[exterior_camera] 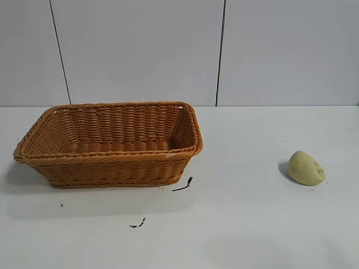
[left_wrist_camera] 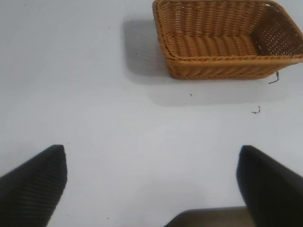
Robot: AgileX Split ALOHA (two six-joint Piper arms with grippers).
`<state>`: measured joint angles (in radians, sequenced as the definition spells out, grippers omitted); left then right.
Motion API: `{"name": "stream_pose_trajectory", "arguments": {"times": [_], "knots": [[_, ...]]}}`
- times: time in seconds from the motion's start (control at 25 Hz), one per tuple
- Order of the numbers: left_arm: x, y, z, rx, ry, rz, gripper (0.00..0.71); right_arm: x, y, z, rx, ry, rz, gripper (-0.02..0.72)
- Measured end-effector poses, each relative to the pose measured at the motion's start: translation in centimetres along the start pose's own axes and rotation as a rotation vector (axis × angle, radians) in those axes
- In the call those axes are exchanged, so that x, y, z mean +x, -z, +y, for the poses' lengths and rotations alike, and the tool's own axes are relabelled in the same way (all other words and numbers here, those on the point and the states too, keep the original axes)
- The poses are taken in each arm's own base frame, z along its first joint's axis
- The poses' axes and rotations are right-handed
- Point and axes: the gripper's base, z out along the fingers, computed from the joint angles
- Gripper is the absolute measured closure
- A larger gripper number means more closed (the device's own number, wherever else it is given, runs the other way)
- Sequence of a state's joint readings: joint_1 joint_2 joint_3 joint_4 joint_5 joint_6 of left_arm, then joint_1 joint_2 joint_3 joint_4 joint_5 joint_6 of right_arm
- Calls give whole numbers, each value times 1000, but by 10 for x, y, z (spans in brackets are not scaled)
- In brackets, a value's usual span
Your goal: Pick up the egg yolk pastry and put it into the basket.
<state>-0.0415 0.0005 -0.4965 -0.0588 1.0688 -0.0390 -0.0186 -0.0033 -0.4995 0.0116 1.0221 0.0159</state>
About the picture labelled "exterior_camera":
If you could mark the brown woven wicker basket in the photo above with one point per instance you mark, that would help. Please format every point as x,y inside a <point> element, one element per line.
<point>112,168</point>

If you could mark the pale yellow egg yolk pastry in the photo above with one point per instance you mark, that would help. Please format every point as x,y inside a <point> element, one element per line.
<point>305,169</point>

